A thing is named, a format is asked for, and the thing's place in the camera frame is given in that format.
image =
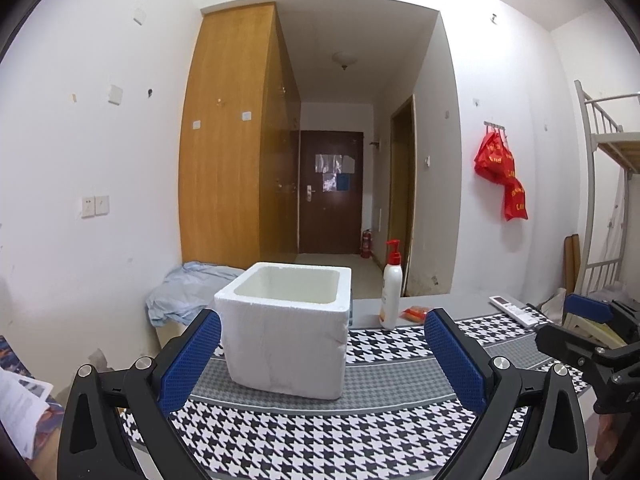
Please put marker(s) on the dark brown entrance door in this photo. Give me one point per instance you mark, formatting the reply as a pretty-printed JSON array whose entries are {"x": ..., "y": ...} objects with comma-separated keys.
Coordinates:
[{"x": 330, "y": 225}]

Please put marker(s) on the white wall socket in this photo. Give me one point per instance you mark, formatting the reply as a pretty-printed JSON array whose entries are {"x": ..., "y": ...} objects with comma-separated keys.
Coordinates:
[{"x": 88, "y": 207}]

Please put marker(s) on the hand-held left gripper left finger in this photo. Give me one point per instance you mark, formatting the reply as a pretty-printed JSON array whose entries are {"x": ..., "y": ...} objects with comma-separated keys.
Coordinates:
[{"x": 192, "y": 360}]

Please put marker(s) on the white paper sheets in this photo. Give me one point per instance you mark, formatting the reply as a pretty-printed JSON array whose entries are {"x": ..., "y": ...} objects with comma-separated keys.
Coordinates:
[{"x": 17, "y": 410}]

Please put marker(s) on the red plastic bag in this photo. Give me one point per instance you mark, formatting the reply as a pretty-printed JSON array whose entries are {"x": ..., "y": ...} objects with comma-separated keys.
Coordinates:
[{"x": 495, "y": 160}]

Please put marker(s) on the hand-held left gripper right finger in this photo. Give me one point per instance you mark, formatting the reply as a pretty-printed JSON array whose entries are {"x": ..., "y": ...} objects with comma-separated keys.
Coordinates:
[{"x": 455, "y": 360}]

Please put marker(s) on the white foam box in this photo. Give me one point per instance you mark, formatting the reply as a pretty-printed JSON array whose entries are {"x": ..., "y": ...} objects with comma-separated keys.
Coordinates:
[{"x": 285, "y": 345}]

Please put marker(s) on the white remote control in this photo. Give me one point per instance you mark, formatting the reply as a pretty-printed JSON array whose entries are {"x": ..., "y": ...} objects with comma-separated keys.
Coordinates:
[{"x": 515, "y": 311}]

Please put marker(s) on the metal wall hook rack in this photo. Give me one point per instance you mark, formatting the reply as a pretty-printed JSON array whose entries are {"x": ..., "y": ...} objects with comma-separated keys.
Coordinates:
[{"x": 495, "y": 126}]

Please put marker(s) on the black white houndstooth tablecloth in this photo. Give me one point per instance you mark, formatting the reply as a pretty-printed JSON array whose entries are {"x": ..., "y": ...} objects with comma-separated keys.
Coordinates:
[{"x": 390, "y": 355}]

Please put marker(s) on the white pump bottle red cap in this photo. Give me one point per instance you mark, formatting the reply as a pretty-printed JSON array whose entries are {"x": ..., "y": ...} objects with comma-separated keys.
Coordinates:
[{"x": 391, "y": 295}]

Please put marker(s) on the person's right hand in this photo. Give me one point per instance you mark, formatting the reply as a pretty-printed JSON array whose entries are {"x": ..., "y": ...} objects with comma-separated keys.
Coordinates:
[{"x": 607, "y": 445}]

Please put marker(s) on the white metal bunk bed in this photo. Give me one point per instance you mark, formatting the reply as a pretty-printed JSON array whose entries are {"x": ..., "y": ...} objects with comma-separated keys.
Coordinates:
[{"x": 620, "y": 152}]

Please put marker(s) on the white wall plate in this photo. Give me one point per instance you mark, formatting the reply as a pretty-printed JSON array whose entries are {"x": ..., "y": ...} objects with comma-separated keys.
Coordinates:
[{"x": 115, "y": 94}]

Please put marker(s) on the white bag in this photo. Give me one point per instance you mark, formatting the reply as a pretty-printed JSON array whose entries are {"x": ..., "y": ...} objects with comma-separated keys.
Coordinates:
[{"x": 555, "y": 305}]

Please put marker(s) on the light blue crumpled cloth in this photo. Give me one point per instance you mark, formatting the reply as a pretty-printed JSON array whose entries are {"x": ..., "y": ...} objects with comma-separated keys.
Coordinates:
[{"x": 190, "y": 290}]

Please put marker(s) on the red fire extinguisher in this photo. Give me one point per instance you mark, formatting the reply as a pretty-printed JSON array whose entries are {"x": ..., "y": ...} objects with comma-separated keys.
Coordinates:
[{"x": 366, "y": 245}]

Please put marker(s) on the wooden wardrobe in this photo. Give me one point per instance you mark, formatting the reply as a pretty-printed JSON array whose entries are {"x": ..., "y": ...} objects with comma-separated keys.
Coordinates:
[{"x": 225, "y": 160}]

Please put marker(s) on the white paper notice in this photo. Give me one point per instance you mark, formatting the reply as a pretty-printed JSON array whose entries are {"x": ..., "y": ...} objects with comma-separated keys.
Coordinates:
[{"x": 330, "y": 163}]

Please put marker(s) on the red plastic packet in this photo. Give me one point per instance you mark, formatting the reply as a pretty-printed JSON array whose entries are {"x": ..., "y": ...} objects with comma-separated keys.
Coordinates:
[{"x": 415, "y": 314}]

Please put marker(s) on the blue paper notice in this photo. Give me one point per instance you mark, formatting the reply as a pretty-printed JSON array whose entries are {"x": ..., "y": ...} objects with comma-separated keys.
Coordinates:
[{"x": 344, "y": 182}]

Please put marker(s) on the brown wooden board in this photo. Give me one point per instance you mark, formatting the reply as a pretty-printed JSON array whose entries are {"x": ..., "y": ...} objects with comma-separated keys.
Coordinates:
[{"x": 571, "y": 265}]

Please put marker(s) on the white wall switch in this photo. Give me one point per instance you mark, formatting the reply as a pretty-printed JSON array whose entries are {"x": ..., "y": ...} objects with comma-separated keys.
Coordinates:
[{"x": 102, "y": 205}]

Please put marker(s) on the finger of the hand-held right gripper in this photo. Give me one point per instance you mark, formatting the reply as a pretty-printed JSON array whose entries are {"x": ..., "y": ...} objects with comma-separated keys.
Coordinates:
[
  {"x": 567, "y": 342},
  {"x": 590, "y": 307}
]

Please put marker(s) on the round ceiling lamp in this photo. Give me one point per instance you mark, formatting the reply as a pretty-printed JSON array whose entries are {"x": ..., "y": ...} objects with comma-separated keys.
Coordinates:
[{"x": 345, "y": 59}]

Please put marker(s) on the colorful magazine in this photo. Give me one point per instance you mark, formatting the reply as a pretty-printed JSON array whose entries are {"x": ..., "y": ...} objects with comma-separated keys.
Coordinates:
[{"x": 50, "y": 410}]

